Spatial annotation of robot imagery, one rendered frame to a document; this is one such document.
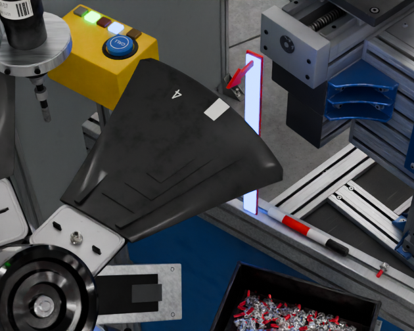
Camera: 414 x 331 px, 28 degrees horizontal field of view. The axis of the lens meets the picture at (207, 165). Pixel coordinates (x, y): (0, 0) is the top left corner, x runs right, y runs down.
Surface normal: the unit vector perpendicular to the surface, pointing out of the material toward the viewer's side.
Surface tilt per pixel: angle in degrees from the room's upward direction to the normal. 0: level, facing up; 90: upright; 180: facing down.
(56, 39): 0
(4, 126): 46
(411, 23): 0
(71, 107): 90
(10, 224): 53
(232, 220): 90
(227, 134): 19
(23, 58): 0
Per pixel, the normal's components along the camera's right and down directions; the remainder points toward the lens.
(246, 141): 0.33, -0.49
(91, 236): -0.03, -0.65
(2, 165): -0.01, 0.12
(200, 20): 0.81, 0.43
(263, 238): -0.58, 0.63
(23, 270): 0.61, -0.10
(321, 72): 0.66, 0.56
